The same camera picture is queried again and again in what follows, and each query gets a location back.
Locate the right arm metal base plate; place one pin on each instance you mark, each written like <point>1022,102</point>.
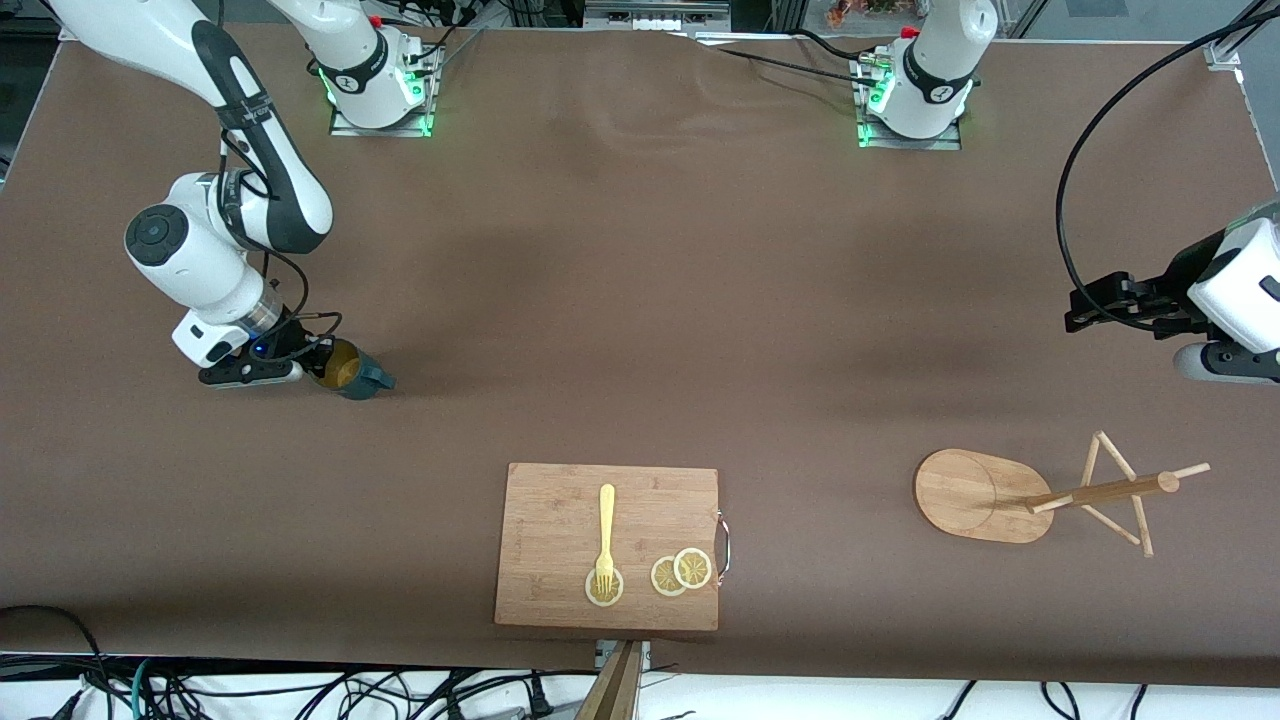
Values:
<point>425,125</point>

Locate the lemon slice under fork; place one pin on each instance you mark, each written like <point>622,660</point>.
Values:
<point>592,597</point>

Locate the brown table cover sheet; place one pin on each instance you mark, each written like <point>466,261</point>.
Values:
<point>640,250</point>

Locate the teal ribbed cup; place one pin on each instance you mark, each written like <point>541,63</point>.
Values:
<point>360,382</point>

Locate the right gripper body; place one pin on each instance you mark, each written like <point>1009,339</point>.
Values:
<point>292,341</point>

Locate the orange background object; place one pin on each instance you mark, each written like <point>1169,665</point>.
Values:
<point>860,12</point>

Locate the wooden beam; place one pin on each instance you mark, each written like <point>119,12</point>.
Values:
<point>615,695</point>

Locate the grey power strip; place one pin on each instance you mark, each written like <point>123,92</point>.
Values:
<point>655,12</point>

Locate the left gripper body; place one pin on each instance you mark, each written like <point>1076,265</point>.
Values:
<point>1182,276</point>

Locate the wooden cup rack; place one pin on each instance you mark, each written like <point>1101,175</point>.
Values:
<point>970,495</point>

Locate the metal beam bracket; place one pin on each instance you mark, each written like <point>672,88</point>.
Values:
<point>645,652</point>

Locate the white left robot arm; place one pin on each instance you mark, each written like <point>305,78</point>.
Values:
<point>935,70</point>

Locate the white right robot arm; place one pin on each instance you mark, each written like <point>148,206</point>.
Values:
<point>180,260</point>

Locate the yellow plastic fork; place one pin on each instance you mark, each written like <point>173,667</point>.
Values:
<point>606,520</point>

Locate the aluminium corner bracket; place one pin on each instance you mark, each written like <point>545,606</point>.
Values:
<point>1224,52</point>

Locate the bamboo cutting board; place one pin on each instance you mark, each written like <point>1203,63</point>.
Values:
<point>550,530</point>

